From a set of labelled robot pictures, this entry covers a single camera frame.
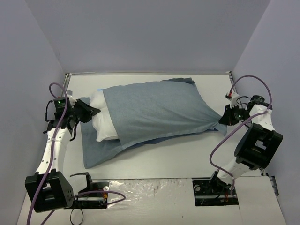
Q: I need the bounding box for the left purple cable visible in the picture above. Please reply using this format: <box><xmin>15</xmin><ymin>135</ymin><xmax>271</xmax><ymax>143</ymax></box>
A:
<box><xmin>25</xmin><ymin>82</ymin><xmax>126</xmax><ymax>225</ymax></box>

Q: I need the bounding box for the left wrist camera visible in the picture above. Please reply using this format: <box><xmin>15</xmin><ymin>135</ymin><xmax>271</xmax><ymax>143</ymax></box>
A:
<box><xmin>61</xmin><ymin>90</ymin><xmax>76</xmax><ymax>102</ymax></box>

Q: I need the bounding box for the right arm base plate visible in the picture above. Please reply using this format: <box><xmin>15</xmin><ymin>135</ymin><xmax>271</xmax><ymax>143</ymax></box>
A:
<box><xmin>192</xmin><ymin>179</ymin><xmax>239</xmax><ymax>207</ymax></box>

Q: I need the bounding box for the blue patterned pillowcase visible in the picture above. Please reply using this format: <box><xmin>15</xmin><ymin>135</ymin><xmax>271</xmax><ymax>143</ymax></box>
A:
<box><xmin>81</xmin><ymin>78</ymin><xmax>227</xmax><ymax>169</ymax></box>

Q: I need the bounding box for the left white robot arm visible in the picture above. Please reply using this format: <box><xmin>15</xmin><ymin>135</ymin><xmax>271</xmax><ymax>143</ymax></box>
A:
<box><xmin>25</xmin><ymin>97</ymin><xmax>100</xmax><ymax>213</ymax></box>

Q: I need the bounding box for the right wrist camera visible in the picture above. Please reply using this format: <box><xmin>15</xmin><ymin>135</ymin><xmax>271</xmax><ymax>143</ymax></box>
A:
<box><xmin>225</xmin><ymin>91</ymin><xmax>240</xmax><ymax>108</ymax></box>

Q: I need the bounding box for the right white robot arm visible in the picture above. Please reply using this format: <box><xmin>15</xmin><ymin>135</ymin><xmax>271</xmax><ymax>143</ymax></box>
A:
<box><xmin>208</xmin><ymin>92</ymin><xmax>283</xmax><ymax>194</ymax></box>

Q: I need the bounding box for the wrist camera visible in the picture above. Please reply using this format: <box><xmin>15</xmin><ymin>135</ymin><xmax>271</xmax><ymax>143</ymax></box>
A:
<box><xmin>225</xmin><ymin>91</ymin><xmax>240</xmax><ymax>108</ymax></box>
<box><xmin>61</xmin><ymin>90</ymin><xmax>76</xmax><ymax>102</ymax></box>

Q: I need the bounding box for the white pillow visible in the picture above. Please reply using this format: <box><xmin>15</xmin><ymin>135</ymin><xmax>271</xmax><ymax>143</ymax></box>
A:
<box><xmin>90</xmin><ymin>90</ymin><xmax>119</xmax><ymax>142</ymax></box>

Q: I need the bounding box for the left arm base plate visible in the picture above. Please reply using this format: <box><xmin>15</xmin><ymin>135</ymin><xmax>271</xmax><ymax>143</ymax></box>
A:
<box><xmin>68</xmin><ymin>180</ymin><xmax>109</xmax><ymax>210</ymax></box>

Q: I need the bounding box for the black cable loop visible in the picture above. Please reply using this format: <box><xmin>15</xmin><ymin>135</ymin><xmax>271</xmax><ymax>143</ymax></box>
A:
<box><xmin>69</xmin><ymin>207</ymin><xmax>85</xmax><ymax>225</ymax></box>

